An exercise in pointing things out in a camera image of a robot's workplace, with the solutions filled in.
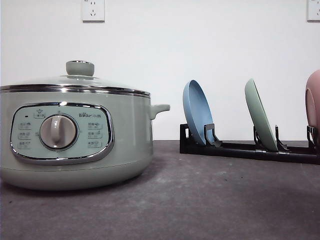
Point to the glass steamer lid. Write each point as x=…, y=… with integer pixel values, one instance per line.
x=79, y=78

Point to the green plate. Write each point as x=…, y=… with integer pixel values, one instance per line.
x=260, y=117

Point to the blue plate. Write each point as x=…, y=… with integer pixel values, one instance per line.
x=197, y=111

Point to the green electric steamer pot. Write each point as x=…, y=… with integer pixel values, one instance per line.
x=72, y=141

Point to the black plate rack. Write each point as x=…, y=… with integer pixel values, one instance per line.
x=309, y=154

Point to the pink plate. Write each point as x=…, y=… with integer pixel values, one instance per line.
x=312, y=102

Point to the white wall socket left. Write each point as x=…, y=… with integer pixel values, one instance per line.
x=93, y=11

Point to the white wall socket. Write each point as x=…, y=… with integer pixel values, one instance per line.
x=93, y=11
x=313, y=11

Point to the white wall socket right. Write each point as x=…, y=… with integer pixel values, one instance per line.
x=313, y=11

